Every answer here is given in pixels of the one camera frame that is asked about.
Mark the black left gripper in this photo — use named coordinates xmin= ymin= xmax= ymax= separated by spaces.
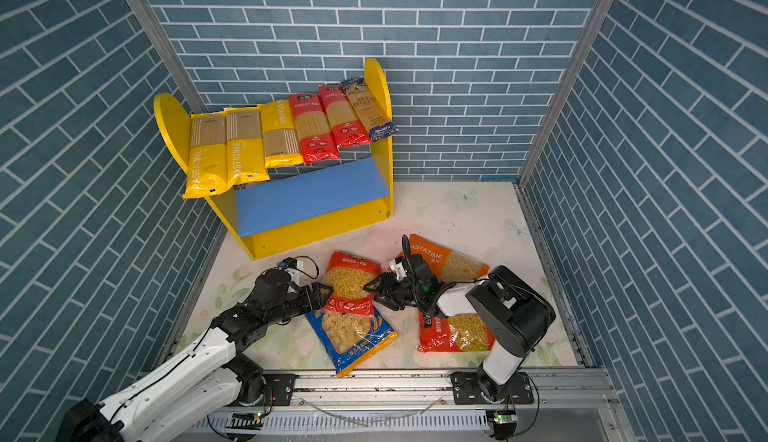
xmin=266 ymin=281 xmax=336 ymax=327

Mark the red fusilli bag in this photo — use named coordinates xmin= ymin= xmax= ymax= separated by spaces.
xmin=418 ymin=313 xmax=495 ymax=352

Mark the blue shell pasta bag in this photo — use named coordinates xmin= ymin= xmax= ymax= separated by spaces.
xmin=306 ymin=309 xmax=398 ymax=378

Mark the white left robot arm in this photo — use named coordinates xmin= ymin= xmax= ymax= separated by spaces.
xmin=56 ymin=268 xmax=333 ymax=441

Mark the red macaroni bag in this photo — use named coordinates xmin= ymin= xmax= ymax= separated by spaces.
xmin=323 ymin=251 xmax=381 ymax=317

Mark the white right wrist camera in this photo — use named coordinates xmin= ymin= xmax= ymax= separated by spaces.
xmin=389 ymin=256 xmax=407 ymax=280

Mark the red labelled spaghetti bag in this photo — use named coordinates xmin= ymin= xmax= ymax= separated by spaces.
xmin=289 ymin=94 xmax=341 ymax=165

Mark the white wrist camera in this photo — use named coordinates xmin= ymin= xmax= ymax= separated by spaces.
xmin=389 ymin=256 xmax=407 ymax=280
xmin=275 ymin=257 xmax=303 ymax=273

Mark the yellow Pastatime spaghetti bag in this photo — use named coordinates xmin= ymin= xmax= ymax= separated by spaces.
xmin=183 ymin=113 xmax=229 ymax=199
xmin=225 ymin=108 xmax=270 ymax=187

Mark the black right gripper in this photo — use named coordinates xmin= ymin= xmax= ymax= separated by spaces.
xmin=363 ymin=271 xmax=425 ymax=311

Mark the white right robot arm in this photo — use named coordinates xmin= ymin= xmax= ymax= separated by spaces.
xmin=363 ymin=235 xmax=556 ymax=403

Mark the metal base rail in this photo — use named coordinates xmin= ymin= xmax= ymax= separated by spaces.
xmin=167 ymin=366 xmax=625 ymax=437

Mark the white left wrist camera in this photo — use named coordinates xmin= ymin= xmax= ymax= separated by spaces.
xmin=275 ymin=257 xmax=303 ymax=273

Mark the dark labelled spaghetti bag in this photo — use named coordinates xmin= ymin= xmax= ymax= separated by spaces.
xmin=341 ymin=78 xmax=397 ymax=142

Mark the orange macaroni bag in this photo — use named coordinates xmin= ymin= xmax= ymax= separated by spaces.
xmin=408 ymin=234 xmax=489 ymax=283

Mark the floral table mat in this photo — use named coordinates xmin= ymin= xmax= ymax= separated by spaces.
xmin=171 ymin=182 xmax=581 ymax=373

